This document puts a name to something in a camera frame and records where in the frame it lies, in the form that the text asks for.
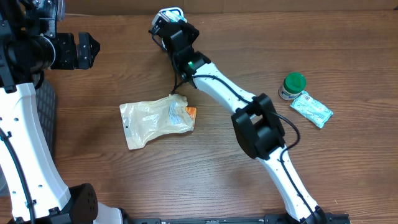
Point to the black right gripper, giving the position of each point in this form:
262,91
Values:
186,27

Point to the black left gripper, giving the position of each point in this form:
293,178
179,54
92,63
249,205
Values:
73,60

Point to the orange tissue pack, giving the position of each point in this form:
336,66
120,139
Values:
192,111

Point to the beige plastic pouch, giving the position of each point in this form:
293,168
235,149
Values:
147,120

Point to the green capped bottle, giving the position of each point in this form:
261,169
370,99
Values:
292,86

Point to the teal wet wipes pack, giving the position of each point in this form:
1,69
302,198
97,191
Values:
311,109

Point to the teal tissue pack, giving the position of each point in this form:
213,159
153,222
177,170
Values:
175,16

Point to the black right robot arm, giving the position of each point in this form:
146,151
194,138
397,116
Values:
256,123

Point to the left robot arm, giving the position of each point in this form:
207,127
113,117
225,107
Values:
30,45

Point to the white barcode scanner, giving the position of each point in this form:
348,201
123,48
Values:
160,16

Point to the cardboard backdrop panel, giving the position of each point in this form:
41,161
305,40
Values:
140,7

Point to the grey plastic mesh basket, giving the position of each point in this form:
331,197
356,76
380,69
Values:
47,111

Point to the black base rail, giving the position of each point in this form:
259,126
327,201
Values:
267,219

